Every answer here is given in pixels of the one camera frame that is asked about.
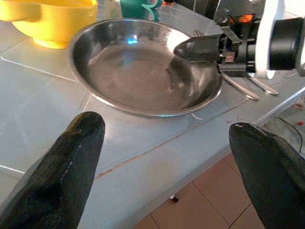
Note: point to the yellow plastic bowl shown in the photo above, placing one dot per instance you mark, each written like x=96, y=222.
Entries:
x=57, y=21

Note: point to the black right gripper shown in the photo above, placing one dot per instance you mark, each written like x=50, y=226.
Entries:
x=240, y=52

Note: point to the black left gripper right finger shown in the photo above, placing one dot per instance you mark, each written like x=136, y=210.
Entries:
x=274, y=171

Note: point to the steel fork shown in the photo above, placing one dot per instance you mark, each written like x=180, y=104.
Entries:
x=240, y=87

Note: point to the teal plastic cup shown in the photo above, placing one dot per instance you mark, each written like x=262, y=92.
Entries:
x=135, y=8

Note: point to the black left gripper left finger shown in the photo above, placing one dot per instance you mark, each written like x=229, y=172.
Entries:
x=62, y=176

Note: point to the round steel plate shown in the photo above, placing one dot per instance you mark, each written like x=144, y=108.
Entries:
x=133, y=71

